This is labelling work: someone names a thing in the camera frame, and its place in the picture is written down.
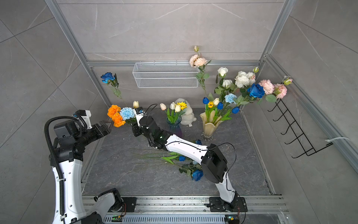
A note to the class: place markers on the cream wavy glass vase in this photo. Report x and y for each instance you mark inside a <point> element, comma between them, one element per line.
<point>210,123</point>

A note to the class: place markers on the blue tulip vase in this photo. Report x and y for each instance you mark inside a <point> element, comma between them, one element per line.
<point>235,110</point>
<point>169,158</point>

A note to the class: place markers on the black wire hook rack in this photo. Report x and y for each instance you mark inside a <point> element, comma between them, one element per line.
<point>293,127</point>

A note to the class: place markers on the yellow sunflower centre vase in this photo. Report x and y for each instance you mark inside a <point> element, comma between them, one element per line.
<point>182,105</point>

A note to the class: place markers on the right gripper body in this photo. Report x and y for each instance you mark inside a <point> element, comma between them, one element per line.
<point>139,130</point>

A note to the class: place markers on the blue rose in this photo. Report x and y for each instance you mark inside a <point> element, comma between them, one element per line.
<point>190,168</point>
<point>112,81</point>

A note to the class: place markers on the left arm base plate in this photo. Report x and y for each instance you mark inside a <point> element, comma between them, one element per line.
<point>129,204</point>

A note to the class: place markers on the pink carnation pair right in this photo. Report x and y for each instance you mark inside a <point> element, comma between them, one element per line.
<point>278,90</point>

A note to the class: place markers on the white rose cluster right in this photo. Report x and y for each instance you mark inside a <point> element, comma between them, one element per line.
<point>244,79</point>

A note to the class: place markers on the peach carnation top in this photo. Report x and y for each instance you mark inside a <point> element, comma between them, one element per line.
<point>197,61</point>

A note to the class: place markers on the orange marigold upper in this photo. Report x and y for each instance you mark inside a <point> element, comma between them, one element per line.
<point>113,110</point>

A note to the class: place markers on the orange marigold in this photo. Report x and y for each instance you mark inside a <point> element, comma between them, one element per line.
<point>118,120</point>
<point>113,110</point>

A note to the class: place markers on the blue purple ribbed vase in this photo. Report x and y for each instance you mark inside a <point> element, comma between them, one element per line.
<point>175,127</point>

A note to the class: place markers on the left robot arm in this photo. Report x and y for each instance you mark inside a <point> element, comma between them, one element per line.
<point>67,138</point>

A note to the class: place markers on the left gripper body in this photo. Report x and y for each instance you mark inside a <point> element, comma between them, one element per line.
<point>95,134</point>

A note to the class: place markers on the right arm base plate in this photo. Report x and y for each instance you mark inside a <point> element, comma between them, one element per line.
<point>216,204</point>

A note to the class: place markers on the orange marigold lower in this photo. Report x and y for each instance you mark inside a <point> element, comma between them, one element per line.
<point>118,120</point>

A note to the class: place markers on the white wire wall basket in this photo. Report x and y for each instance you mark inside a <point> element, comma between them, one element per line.
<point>167,74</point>

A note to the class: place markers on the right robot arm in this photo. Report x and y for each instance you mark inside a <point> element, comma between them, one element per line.
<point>212,161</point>

